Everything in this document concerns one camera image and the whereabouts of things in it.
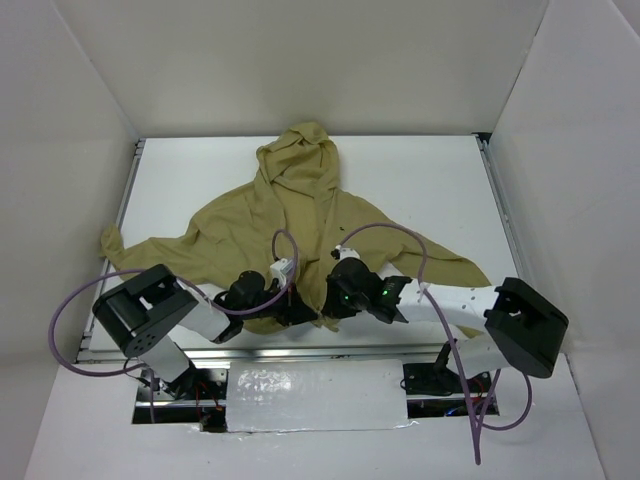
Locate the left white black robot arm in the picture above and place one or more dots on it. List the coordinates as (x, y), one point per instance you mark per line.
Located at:
(139, 314)

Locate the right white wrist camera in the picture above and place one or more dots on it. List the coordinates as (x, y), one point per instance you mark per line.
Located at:
(341, 252)

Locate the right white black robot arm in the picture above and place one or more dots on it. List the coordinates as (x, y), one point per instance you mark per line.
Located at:
(516, 326)

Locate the tan hooded zip jacket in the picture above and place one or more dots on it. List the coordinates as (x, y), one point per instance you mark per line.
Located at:
(295, 198)

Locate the right aluminium side rail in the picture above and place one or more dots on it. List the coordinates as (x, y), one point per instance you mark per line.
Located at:
(507, 218)

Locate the white foil covered panel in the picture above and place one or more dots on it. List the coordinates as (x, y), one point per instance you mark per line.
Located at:
(336, 395)

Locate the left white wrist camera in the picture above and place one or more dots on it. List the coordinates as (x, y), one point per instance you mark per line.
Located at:
(283, 271)

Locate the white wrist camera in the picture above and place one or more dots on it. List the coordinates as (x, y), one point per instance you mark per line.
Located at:
(341, 252)
(283, 271)

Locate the front aluminium rail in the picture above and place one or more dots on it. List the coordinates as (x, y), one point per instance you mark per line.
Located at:
(308, 353)

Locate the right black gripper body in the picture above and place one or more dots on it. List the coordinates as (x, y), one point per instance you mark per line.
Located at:
(331, 304)

